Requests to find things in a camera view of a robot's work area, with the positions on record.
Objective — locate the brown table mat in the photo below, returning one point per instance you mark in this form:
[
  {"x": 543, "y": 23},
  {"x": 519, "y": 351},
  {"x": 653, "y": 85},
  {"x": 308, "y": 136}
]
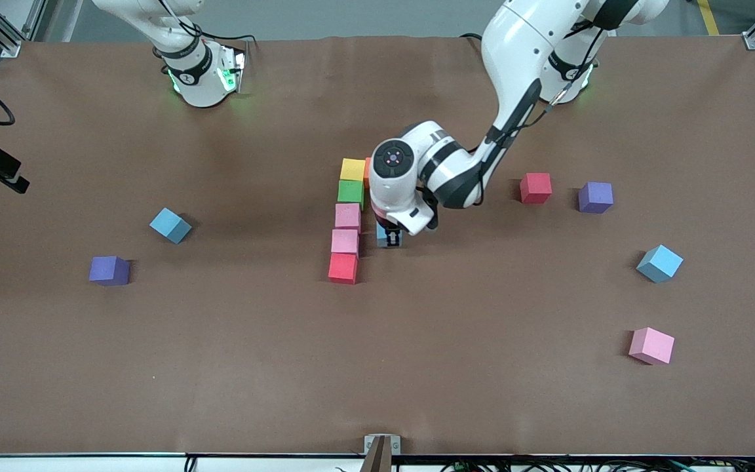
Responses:
[{"x": 377, "y": 380}]

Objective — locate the dark purple foam cube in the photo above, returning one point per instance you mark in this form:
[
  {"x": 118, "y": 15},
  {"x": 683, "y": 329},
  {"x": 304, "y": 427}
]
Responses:
[{"x": 109, "y": 270}]

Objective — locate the light blue foam cube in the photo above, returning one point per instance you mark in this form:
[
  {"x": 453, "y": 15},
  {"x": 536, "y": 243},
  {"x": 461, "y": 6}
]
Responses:
[
  {"x": 169, "y": 224},
  {"x": 381, "y": 231},
  {"x": 659, "y": 263}
]

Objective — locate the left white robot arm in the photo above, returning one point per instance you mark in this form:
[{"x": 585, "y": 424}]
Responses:
[{"x": 528, "y": 39}]

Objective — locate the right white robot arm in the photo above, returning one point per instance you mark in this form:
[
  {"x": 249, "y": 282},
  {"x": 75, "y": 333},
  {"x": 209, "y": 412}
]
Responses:
[{"x": 200, "y": 78}]

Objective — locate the green foam cube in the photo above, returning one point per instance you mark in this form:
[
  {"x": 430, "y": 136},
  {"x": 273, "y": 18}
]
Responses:
[{"x": 350, "y": 192}]

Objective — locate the violet foam cube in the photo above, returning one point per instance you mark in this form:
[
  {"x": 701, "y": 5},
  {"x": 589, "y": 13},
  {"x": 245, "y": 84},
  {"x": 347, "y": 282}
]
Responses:
[{"x": 595, "y": 196}]

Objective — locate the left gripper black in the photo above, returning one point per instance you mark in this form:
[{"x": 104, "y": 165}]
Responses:
[{"x": 391, "y": 236}]

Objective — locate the pink foam cube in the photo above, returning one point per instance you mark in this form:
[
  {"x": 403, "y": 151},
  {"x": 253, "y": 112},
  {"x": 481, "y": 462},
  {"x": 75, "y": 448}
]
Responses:
[
  {"x": 345, "y": 241},
  {"x": 347, "y": 216},
  {"x": 651, "y": 345}
]

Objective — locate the rose red foam cube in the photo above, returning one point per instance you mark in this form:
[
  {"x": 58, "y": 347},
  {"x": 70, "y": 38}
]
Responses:
[{"x": 535, "y": 187}]

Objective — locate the orange foam cube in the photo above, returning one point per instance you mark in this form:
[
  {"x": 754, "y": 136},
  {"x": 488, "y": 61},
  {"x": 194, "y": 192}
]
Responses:
[{"x": 367, "y": 172}]

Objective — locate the metal table edge bracket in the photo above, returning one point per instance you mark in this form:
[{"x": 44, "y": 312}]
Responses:
[{"x": 382, "y": 452}]

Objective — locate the yellow foam cube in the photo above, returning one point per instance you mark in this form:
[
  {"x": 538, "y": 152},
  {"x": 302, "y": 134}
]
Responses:
[{"x": 352, "y": 169}]

